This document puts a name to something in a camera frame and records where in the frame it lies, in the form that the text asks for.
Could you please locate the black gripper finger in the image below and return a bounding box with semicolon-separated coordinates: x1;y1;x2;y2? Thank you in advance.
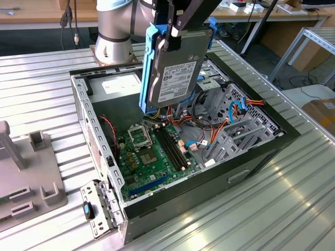
165;0;223;52
153;0;170;27

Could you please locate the hard disk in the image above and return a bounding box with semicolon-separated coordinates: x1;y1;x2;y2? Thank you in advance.
138;17;219;116

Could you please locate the grey metal disk bay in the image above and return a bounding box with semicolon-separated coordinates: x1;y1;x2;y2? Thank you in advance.
201;115;285;168

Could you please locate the grey metal drive cage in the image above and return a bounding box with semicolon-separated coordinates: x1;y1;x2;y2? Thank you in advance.
172;59;229;118

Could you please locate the white box with black top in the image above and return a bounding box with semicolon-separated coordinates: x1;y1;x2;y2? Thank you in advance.
229;2;248;13

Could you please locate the white product box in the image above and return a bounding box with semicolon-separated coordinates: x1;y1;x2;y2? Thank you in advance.
244;3;265;14

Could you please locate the grey power supply unit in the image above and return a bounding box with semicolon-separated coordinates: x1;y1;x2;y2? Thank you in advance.
87;72;147;135

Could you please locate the black tripod pole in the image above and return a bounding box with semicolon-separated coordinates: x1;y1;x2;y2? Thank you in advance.
239;0;280;55

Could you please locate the metal CPU socket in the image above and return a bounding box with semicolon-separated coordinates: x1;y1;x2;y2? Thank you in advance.
127;124;153;149

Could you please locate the black RAM slot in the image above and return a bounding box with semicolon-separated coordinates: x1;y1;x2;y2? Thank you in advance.
159;125;189;169
153;127;184;172

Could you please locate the wooden desk with white legs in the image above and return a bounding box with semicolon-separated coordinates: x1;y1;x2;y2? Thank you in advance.
209;0;334;54

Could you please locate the brown square chipset heatsink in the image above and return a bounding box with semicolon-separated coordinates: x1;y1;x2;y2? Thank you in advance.
139;150;160;166

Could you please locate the white and brown flat box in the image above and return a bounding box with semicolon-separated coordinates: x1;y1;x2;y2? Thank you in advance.
277;2;307;15

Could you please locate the wooden desk with grey edge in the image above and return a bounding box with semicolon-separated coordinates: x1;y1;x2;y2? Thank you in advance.
0;0;99;31

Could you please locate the green motherboard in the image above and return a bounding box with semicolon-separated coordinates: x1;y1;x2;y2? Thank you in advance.
116;122;204;202

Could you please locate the white flat board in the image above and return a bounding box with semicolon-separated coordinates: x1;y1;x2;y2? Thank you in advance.
282;84;335;108

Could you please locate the large brown cardboard box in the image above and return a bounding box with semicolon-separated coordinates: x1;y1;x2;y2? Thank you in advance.
261;22;329;73

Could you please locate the black monitor base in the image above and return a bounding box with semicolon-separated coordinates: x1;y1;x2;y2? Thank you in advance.
300;0;320;12

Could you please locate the blue expansion slot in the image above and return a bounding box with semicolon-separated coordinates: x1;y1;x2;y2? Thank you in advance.
127;174;170;196

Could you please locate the black open PC case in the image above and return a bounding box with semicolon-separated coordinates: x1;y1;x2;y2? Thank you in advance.
68;52;302;245

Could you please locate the cardboard box with yellow label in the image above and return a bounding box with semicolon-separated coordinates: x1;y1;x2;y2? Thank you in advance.
300;98;335;136

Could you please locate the grey parts rack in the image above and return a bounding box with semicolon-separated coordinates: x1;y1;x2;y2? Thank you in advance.
0;120;69;221

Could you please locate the thick black cable loop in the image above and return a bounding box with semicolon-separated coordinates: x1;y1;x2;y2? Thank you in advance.
192;90;211;129

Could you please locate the orange wire bundle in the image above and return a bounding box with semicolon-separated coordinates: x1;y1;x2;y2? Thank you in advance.
166;104;228;147

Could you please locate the black cable with metal plug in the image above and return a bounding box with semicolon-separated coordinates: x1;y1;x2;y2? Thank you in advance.
72;0;80;49

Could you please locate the blue SATA wire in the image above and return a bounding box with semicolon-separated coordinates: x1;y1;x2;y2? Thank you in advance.
227;98;249;126

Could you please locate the orange red yellow power wire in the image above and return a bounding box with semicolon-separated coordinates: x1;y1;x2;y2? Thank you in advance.
238;97;265;116

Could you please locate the short blue board wire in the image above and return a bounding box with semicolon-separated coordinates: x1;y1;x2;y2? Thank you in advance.
185;140;210;153

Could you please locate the red black fan wire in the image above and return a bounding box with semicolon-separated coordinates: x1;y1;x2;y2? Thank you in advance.
99;115;119;159

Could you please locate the black blue bracket latch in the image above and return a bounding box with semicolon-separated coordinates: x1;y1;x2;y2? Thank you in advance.
82;200;95;220

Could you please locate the metal expansion slot bracket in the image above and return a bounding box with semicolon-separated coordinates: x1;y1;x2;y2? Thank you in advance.
80;179;126;240

